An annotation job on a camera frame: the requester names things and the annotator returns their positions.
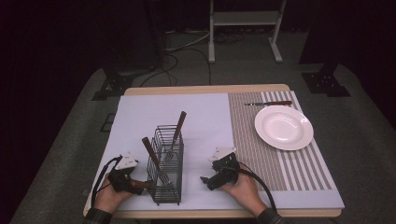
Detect brown wooden utensil handle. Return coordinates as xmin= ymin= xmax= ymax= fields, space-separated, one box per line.
xmin=130 ymin=178 xmax=156 ymax=190

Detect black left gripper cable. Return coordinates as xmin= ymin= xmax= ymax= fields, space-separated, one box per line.
xmin=91 ymin=156 xmax=123 ymax=209

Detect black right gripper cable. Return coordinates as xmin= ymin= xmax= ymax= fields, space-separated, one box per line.
xmin=230 ymin=167 xmax=278 ymax=213

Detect white round plate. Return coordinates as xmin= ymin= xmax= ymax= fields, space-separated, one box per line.
xmin=254 ymin=105 xmax=315 ymax=152

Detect white table mat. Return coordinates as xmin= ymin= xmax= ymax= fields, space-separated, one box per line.
xmin=90 ymin=92 xmax=346 ymax=212

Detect black floor cables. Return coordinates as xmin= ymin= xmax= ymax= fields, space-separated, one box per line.
xmin=139 ymin=29 xmax=247 ymax=88

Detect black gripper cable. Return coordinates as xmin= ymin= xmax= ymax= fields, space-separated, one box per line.
xmin=91 ymin=156 xmax=123 ymax=209
xmin=230 ymin=167 xmax=278 ymax=213

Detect person's left hand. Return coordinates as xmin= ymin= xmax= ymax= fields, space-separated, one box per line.
xmin=92 ymin=173 xmax=135 ymax=215

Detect knife with brown handle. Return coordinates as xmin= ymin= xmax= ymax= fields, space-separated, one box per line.
xmin=244 ymin=100 xmax=293 ymax=107

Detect fork with brown handle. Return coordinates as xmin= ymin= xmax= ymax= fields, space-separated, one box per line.
xmin=163 ymin=110 xmax=188 ymax=162
xmin=141 ymin=136 xmax=176 ymax=189

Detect white metal stand frame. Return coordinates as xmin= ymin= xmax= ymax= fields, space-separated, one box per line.
xmin=207 ymin=0 xmax=288 ymax=64

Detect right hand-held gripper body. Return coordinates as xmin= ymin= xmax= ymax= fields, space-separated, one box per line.
xmin=206 ymin=147 xmax=241 ymax=191

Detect black stand base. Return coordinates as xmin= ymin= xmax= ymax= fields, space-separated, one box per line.
xmin=91 ymin=65 xmax=157 ymax=102
xmin=301 ymin=63 xmax=352 ymax=98

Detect person's right hand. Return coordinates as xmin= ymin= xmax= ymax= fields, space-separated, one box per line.
xmin=219 ymin=163 xmax=269 ymax=217

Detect dark floor socket box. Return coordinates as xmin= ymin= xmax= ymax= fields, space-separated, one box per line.
xmin=99 ymin=113 xmax=117 ymax=133

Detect striped grey white placemat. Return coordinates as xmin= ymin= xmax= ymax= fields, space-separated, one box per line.
xmin=227 ymin=90 xmax=333 ymax=191

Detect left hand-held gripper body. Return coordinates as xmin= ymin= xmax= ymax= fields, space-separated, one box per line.
xmin=106 ymin=151 xmax=145 ymax=196

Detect black wire cutlery basket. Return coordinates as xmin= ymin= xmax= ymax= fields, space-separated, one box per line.
xmin=146 ymin=124 xmax=185 ymax=206

